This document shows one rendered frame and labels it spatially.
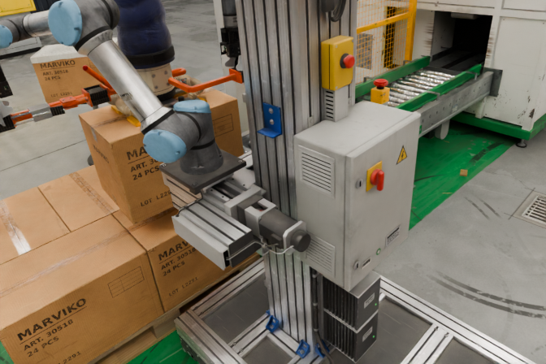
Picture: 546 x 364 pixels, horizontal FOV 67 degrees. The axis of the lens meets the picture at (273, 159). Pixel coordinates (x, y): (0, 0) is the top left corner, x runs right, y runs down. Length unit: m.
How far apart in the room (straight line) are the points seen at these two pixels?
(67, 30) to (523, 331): 2.25
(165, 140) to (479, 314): 1.79
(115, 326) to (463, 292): 1.73
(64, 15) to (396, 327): 1.69
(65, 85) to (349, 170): 2.94
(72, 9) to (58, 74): 2.42
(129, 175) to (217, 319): 0.77
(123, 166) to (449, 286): 1.76
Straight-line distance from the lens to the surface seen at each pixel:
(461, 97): 3.45
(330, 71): 1.18
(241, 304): 2.08
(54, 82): 3.72
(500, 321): 2.42
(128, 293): 2.04
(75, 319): 2.00
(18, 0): 9.17
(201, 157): 1.40
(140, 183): 1.83
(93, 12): 1.32
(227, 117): 1.92
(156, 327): 2.24
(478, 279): 2.59
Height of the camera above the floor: 1.74
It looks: 29 degrees down
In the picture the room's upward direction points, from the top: 5 degrees counter-clockwise
